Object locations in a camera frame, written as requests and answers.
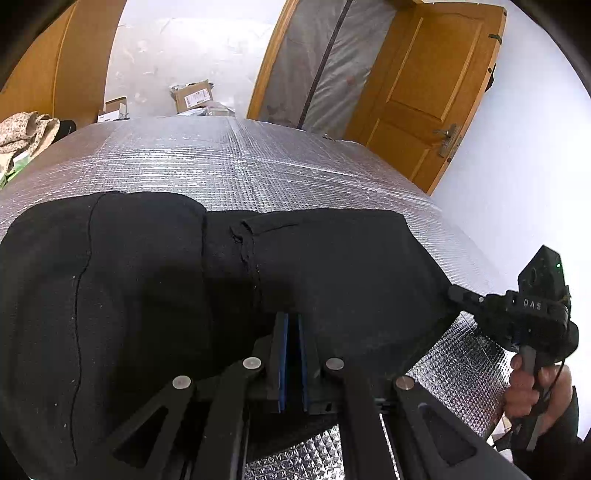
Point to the wooden door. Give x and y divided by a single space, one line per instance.
429 83

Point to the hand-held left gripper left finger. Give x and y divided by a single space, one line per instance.
281 364

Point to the clear plastic door curtain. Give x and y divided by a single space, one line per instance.
332 60

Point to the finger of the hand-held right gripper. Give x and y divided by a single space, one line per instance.
466 297

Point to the labelled cardboard box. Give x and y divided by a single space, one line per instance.
194 96

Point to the wooden door frame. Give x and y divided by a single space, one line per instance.
272 60

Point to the pile of plastic bags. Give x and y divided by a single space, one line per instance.
207 110

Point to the silver quilted foil mat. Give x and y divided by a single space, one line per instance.
277 161

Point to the beige floral blanket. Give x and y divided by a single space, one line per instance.
25 136

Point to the small white box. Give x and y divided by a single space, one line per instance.
112 110

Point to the small dark cloth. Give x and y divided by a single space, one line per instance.
67 128

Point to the person's right hand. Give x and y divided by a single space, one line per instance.
519 392

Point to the person's right forearm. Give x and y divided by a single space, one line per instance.
558 443

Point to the green packet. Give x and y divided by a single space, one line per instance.
14 170

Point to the wooden wardrobe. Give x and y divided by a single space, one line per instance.
46 55

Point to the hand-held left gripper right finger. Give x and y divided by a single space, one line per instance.
302 364

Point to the black garment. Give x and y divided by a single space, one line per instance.
138 277

